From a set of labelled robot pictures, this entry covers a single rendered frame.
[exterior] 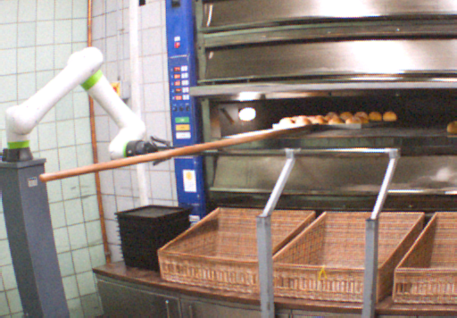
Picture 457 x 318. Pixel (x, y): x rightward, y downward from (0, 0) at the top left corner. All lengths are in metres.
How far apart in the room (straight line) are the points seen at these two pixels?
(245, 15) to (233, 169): 0.75
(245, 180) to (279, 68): 0.57
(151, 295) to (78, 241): 0.96
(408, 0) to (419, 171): 0.76
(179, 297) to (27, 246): 0.76
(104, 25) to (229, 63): 0.96
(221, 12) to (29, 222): 1.43
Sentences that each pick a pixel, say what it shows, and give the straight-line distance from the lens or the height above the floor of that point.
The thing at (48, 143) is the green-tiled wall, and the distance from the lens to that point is 3.97.
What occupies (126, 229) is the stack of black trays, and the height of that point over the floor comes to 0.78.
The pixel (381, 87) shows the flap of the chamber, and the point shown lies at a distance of 2.88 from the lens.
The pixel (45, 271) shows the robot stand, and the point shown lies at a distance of 3.11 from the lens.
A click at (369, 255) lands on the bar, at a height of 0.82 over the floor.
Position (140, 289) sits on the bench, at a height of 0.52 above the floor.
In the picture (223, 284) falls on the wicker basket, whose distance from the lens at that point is 3.04.
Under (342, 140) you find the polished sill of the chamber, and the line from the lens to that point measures 3.16.
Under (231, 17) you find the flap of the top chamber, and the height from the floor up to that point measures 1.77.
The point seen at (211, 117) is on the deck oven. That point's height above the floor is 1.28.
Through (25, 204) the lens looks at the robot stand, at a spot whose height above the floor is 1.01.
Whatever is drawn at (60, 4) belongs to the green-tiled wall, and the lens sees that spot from 4.07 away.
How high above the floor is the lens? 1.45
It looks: 5 degrees down
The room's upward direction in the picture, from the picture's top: 4 degrees counter-clockwise
